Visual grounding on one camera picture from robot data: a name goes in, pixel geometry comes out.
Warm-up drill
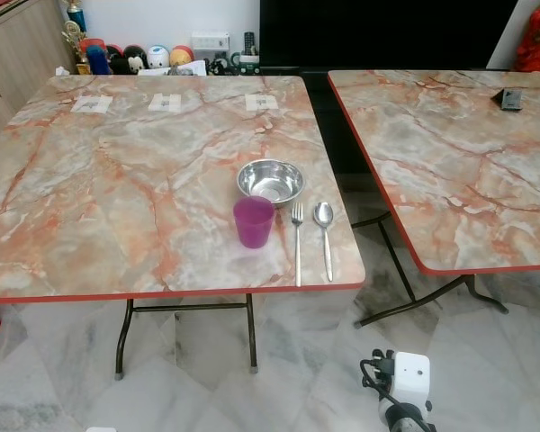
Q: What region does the red statue figure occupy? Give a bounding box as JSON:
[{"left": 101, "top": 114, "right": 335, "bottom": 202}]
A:
[{"left": 514, "top": 0, "right": 540, "bottom": 82}]

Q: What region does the white wall socket box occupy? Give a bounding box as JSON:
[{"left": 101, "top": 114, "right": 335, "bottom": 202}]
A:
[{"left": 191, "top": 32, "right": 230, "bottom": 53}]

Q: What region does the marble pattern folding table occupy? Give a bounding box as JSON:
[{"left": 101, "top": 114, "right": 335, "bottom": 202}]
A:
[
  {"left": 327, "top": 68, "right": 540, "bottom": 329},
  {"left": 0, "top": 74, "right": 367, "bottom": 379}
]

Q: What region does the small black box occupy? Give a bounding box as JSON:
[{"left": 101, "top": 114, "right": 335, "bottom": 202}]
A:
[{"left": 498, "top": 88, "right": 524, "bottom": 112}]

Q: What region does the red and blue figurine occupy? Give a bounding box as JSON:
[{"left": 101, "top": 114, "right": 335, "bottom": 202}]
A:
[{"left": 80, "top": 38, "right": 113, "bottom": 76}]

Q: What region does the white round figurine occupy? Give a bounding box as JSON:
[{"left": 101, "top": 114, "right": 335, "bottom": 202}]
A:
[{"left": 147, "top": 45, "right": 170, "bottom": 69}]

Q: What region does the silver metal spoon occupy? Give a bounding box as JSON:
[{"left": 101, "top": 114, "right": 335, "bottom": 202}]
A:
[{"left": 313, "top": 202, "right": 336, "bottom": 283}]

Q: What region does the silver metal fork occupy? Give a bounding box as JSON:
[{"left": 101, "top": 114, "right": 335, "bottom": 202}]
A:
[{"left": 291, "top": 202, "right": 305, "bottom": 288}]

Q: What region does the orange round figurine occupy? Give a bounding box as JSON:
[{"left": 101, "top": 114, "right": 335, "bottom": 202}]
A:
[{"left": 169, "top": 45, "right": 194, "bottom": 68}]

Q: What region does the gold trophy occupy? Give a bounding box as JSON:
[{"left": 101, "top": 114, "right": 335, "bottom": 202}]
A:
[{"left": 61, "top": 21, "right": 93, "bottom": 75}]

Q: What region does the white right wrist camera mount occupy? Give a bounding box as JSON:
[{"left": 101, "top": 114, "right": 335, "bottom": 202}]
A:
[{"left": 391, "top": 352, "right": 432, "bottom": 411}]

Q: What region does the blue trophy cup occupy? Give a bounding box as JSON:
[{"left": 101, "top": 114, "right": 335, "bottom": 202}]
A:
[{"left": 65, "top": 0, "right": 86, "bottom": 33}]

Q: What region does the white paper sheet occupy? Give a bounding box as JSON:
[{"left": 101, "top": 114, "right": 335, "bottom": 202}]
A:
[{"left": 138, "top": 59, "right": 208, "bottom": 77}]

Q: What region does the purple plastic cup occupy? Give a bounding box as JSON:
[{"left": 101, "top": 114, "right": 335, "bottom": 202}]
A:
[{"left": 233, "top": 195, "right": 276, "bottom": 249}]

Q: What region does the green and white mug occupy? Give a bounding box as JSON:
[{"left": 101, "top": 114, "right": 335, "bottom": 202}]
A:
[{"left": 230, "top": 54, "right": 260, "bottom": 76}]

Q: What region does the black round figurine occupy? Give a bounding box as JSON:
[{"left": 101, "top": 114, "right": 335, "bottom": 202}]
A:
[{"left": 112, "top": 45, "right": 147, "bottom": 75}]

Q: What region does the light wooden cabinet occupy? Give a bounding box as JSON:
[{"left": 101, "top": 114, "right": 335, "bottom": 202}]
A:
[{"left": 0, "top": 0, "right": 78, "bottom": 147}]

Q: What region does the white paper label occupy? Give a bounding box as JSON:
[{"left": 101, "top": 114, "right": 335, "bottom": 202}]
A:
[
  {"left": 245, "top": 94, "right": 279, "bottom": 112},
  {"left": 148, "top": 94, "right": 183, "bottom": 113},
  {"left": 72, "top": 95, "right": 113, "bottom": 114}
]

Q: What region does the stainless steel bowl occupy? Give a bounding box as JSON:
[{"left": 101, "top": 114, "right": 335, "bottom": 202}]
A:
[{"left": 236, "top": 158, "right": 306, "bottom": 206}]

